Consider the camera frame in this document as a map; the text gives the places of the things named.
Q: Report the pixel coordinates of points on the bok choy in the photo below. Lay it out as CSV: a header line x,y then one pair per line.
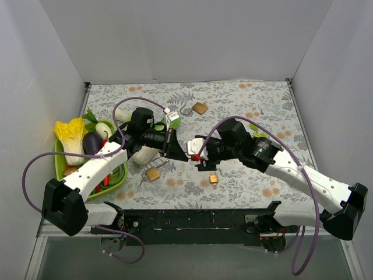
x,y
122,116

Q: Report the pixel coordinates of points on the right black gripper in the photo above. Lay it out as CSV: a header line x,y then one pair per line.
x,y
208,153

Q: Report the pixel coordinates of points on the purple eggplant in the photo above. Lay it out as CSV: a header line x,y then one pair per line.
x,y
92,143

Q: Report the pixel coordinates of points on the large open brass padlock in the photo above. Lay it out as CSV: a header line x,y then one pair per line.
x,y
198,107

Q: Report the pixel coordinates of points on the medium brass padlock with keys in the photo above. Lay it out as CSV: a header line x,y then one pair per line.
x,y
152,173

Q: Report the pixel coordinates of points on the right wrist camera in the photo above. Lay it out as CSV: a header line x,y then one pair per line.
x,y
195,151

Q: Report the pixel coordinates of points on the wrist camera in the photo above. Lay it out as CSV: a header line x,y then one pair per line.
x,y
195,151
172,119

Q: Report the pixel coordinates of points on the green plastic tray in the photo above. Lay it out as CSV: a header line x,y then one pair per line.
x,y
60,161

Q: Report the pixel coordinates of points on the brown onion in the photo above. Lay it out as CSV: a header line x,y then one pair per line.
x,y
69,170

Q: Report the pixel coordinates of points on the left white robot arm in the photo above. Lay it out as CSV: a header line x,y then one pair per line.
x,y
64,203

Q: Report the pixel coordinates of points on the yellow cabbage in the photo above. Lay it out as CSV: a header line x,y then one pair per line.
x,y
71,135

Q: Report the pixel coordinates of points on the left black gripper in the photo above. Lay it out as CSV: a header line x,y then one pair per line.
x,y
168,142

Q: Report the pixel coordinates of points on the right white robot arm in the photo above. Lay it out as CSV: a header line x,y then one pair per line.
x,y
339,206

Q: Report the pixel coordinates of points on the napa cabbage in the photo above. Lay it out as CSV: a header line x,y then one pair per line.
x,y
146,154

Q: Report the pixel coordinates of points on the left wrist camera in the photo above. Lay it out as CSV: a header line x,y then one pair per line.
x,y
172,119

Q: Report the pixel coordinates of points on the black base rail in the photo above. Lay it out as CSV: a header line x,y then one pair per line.
x,y
194,226

